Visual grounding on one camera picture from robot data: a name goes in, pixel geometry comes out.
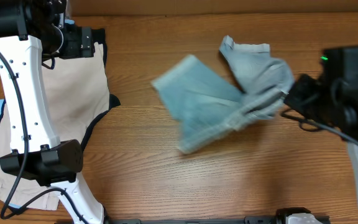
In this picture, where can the black folded garment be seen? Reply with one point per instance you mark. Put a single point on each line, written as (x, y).
(46, 106)

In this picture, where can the light blue denim shorts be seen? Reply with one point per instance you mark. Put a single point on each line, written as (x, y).
(209, 107)

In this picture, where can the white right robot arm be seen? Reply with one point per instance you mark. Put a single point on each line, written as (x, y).
(340, 66)

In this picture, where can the beige folded shorts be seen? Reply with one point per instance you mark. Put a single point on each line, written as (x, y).
(77, 92)

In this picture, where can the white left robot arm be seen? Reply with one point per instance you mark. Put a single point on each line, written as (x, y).
(31, 33)

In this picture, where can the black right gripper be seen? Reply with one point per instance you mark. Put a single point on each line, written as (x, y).
(299, 96)

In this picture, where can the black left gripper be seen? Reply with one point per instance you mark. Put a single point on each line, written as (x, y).
(87, 42)

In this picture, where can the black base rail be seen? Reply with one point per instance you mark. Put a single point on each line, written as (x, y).
(283, 216)

